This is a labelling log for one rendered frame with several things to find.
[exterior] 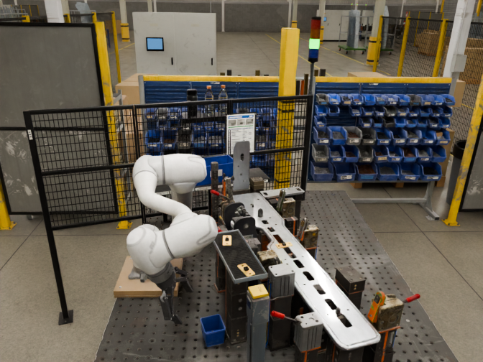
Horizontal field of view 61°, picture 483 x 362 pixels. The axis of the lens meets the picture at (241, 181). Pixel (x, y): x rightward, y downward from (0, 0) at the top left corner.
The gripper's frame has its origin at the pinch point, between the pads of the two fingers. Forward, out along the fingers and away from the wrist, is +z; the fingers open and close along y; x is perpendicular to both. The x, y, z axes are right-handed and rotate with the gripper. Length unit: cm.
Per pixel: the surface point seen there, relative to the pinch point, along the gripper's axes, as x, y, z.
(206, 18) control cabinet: 241, 690, 122
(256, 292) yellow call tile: -27.8, 6.9, 0.7
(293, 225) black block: -21, 85, 52
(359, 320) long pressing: -62, 13, 28
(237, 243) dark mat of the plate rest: -11.0, 36.2, 8.2
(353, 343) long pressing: -60, 1, 23
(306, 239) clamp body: -32, 68, 44
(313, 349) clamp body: -45, -1, 26
